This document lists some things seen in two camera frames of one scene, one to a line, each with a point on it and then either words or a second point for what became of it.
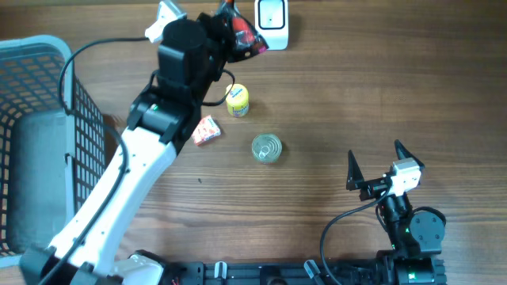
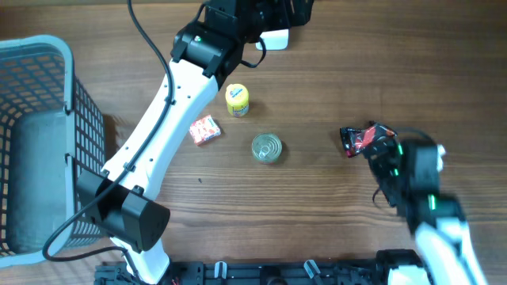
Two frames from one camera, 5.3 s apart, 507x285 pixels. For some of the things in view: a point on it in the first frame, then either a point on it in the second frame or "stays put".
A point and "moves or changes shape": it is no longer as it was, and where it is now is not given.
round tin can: [266, 148] stays put
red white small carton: [207, 129] stays put
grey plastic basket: [53, 143] stays put
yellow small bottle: [238, 101] stays put
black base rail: [276, 272] stays put
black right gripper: [356, 175] → [381, 166]
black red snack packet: [247, 42] moves or changes shape
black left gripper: [223, 36] → [287, 18]
